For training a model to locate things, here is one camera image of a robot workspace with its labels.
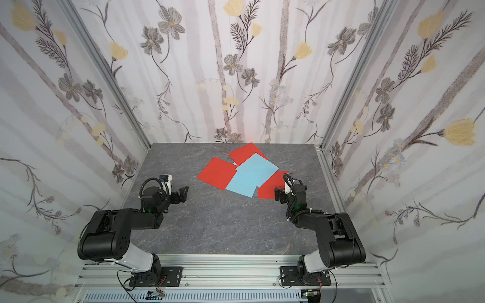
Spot red paper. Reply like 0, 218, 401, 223
197, 157, 237, 190
257, 171, 287, 200
229, 143, 267, 165

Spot light blue paper top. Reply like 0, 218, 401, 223
236, 154, 279, 188

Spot light blue paper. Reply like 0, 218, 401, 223
236, 154, 279, 188
226, 172, 256, 198

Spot red paper back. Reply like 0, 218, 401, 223
229, 143, 267, 165

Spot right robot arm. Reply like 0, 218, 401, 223
275, 173, 366, 287

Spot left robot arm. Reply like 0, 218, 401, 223
78, 175, 189, 290

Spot left circuit board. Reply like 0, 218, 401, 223
145, 290, 165, 300

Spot circuit board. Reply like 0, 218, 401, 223
301, 289, 321, 303
145, 290, 165, 300

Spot right circuit board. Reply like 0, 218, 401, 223
301, 289, 321, 303

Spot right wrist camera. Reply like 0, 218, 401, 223
284, 178, 294, 194

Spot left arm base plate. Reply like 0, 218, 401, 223
129, 266, 183, 288

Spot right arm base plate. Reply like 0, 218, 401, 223
279, 266, 332, 287

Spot aluminium front rail frame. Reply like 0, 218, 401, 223
72, 255, 392, 302

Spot left corner aluminium post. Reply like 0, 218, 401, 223
57, 1, 152, 150

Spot corner aluminium post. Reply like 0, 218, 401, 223
57, 1, 152, 150
318, 1, 397, 151

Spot right corner aluminium post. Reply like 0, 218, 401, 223
318, 1, 397, 151

